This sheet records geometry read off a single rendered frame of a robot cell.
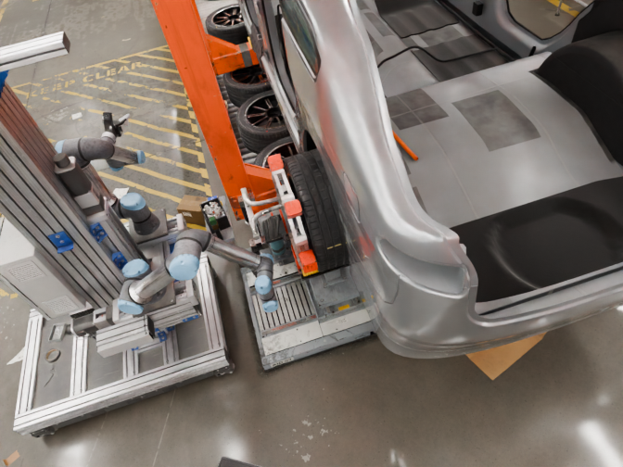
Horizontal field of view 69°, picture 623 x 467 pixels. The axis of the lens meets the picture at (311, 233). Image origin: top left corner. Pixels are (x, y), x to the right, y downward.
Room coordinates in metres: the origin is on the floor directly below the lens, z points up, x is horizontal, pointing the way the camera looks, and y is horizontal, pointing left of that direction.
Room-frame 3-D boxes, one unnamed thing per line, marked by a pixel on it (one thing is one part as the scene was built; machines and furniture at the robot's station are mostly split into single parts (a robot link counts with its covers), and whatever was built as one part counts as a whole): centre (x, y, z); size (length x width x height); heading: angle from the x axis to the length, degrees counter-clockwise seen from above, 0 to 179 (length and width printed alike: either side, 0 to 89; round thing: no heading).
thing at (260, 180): (2.23, 0.06, 0.69); 0.52 x 0.17 x 0.35; 97
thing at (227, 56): (4.14, 0.31, 0.69); 0.52 x 0.17 x 0.35; 97
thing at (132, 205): (1.92, 0.94, 0.98); 0.13 x 0.12 x 0.14; 83
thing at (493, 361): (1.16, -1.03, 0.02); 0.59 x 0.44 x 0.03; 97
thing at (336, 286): (1.73, -0.08, 0.32); 0.40 x 0.30 x 0.28; 7
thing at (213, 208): (2.21, 0.62, 0.51); 0.20 x 0.14 x 0.13; 15
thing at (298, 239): (1.71, 0.09, 0.85); 0.54 x 0.07 x 0.54; 7
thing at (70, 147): (1.94, 1.07, 1.19); 0.15 x 0.12 x 0.55; 83
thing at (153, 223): (1.92, 0.94, 0.87); 0.15 x 0.15 x 0.10
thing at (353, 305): (1.73, -0.08, 0.13); 0.50 x 0.36 x 0.10; 7
